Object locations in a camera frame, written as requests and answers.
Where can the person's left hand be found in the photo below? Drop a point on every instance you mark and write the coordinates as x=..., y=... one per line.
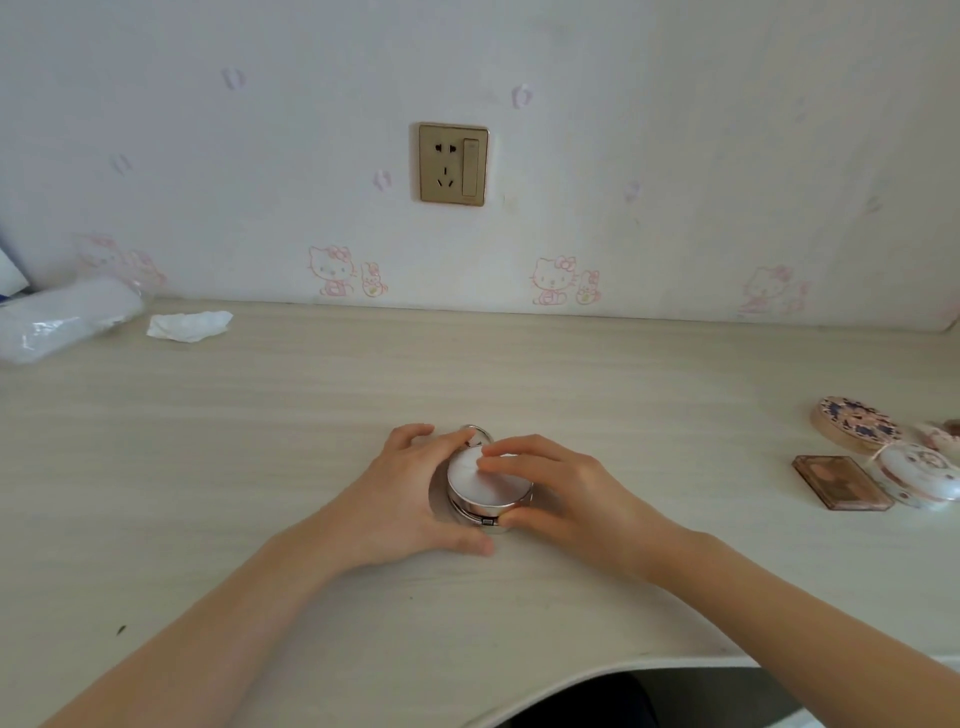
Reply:
x=390, y=510

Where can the clear plastic wrapped roll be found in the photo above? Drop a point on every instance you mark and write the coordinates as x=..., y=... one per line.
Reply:
x=67, y=319

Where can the person's right hand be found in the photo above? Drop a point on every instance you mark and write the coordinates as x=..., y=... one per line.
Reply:
x=592, y=510

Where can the crumpled white tissue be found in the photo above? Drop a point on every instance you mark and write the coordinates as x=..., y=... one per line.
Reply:
x=187, y=326

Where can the person's black trousers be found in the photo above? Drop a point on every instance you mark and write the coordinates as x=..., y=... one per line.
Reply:
x=585, y=705

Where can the brown eyeshadow quad palette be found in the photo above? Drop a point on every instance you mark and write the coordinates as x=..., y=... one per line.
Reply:
x=840, y=484

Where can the pink cat lip tube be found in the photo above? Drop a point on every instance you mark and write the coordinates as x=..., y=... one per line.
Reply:
x=937, y=439

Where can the person's right forearm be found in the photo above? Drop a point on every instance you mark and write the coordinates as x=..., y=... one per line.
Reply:
x=810, y=637

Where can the rose gold floral compact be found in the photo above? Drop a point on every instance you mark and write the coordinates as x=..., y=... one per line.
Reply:
x=855, y=424

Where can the silver round cushion compact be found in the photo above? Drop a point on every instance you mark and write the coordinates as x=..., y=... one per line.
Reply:
x=480, y=491

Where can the person's left forearm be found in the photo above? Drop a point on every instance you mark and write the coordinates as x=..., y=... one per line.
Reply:
x=210, y=637

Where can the white round blush compact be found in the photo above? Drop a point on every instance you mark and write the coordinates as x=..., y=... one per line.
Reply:
x=915, y=472

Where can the gold wall socket plate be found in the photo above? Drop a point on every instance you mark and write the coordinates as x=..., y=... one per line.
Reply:
x=450, y=165

